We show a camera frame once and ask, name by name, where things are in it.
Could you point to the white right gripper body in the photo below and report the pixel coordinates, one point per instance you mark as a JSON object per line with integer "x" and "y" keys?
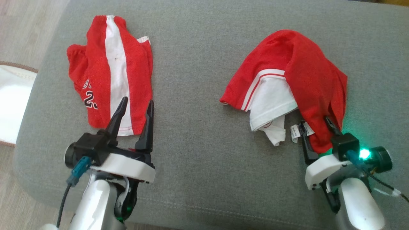
{"x": 322, "y": 167}

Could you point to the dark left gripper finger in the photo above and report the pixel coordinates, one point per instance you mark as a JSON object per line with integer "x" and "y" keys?
{"x": 147, "y": 134}
{"x": 115, "y": 123}

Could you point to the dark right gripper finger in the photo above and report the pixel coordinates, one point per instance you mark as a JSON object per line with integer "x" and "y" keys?
{"x": 332, "y": 127}
{"x": 308, "y": 150}

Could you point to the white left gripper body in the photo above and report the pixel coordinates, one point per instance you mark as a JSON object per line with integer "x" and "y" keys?
{"x": 127, "y": 167}

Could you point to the red and white shirt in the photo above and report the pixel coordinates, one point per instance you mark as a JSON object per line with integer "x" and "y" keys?
{"x": 313, "y": 80}

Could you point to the red shorts with white stripe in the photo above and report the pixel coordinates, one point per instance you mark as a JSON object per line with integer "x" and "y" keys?
{"x": 96, "y": 73}

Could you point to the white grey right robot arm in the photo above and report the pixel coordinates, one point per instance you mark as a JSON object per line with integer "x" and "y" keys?
{"x": 358, "y": 204}

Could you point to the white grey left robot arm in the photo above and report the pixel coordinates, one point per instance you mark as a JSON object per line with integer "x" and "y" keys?
{"x": 96, "y": 204}

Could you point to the grey fabric sofa seat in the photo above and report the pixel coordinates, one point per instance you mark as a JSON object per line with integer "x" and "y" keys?
{"x": 204, "y": 153}

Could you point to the white laundry basket brown rim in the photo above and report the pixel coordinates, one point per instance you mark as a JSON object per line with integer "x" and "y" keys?
{"x": 12, "y": 102}

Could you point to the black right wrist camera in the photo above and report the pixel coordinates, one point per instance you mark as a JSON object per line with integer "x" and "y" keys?
{"x": 345, "y": 143}

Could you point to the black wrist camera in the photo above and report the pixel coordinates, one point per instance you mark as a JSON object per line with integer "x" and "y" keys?
{"x": 88, "y": 147}
{"x": 345, "y": 143}

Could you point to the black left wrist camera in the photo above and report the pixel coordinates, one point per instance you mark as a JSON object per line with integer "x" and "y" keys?
{"x": 88, "y": 147}

